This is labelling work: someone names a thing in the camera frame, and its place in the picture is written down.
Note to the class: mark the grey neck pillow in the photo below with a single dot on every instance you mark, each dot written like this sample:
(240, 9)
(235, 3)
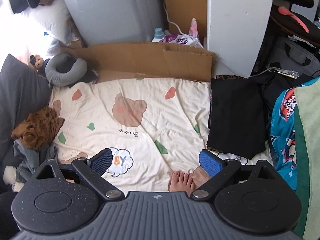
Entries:
(75, 76)

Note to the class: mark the white fluffy plush toy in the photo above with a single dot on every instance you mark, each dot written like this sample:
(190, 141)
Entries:
(10, 173)

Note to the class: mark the white cartoon print cloth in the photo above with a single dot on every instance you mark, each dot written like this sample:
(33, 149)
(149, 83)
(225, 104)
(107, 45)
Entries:
(235, 158)

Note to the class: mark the pink brush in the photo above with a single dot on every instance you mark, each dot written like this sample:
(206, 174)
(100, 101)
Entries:
(297, 18)

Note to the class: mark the small teddy bear toy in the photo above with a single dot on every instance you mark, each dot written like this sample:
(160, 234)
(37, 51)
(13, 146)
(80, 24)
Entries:
(37, 63)

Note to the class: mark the pink bottle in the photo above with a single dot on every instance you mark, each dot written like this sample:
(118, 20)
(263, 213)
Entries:
(193, 28)

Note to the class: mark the flattened cardboard sheet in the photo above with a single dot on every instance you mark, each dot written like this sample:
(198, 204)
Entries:
(150, 57)

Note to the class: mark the white pillow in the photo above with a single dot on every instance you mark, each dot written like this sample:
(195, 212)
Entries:
(50, 20)

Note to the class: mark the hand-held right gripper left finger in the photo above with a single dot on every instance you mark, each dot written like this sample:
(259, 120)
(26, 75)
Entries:
(101, 162)

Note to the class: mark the detergent bottle with teal cap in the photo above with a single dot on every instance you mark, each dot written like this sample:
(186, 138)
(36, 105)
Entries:
(157, 35)

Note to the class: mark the leopard print cloth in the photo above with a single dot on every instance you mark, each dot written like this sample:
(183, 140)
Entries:
(230, 76)

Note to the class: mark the clear plastic wrapper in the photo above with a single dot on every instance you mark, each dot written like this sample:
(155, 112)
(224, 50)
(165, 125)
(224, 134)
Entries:
(290, 73)

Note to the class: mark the green blanket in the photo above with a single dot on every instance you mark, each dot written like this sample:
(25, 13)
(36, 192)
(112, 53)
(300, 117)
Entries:
(310, 155)

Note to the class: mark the teal printed cloth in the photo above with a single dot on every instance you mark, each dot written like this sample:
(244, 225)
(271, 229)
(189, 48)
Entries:
(282, 130)

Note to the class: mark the dark grey pillow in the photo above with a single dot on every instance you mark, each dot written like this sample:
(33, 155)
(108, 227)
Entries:
(20, 100)

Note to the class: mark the person's bare foot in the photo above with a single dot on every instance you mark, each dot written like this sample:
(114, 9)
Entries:
(200, 177)
(180, 182)

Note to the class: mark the brown shirt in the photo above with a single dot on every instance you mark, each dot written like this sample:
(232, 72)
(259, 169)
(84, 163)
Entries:
(37, 130)

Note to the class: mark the grey bag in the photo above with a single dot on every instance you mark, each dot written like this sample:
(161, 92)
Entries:
(282, 52)

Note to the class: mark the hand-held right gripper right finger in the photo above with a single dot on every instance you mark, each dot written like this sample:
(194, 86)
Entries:
(211, 163)

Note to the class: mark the cream bear print blanket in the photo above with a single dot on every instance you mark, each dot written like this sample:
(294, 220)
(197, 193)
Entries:
(150, 130)

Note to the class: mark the blue-grey jeans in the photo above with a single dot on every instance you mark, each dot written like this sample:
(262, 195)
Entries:
(30, 160)

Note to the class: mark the black shorts with bear-print sides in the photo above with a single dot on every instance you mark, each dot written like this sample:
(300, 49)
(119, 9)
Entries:
(235, 117)

